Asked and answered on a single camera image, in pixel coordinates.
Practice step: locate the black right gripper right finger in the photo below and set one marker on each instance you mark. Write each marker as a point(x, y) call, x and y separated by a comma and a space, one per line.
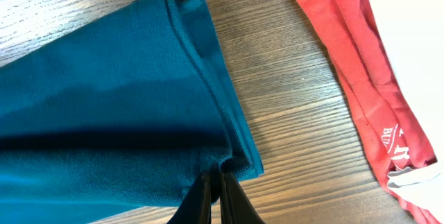
point(235, 205)

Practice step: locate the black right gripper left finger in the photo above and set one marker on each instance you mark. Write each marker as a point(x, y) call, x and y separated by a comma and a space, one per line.
point(196, 206)

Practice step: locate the blue polo shirt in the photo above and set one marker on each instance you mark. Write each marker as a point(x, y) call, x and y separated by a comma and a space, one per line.
point(124, 112)

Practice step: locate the red shirt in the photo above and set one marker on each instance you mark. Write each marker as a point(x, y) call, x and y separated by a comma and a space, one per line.
point(393, 139)

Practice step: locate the white shirt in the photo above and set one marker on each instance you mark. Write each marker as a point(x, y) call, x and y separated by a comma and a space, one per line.
point(412, 35)

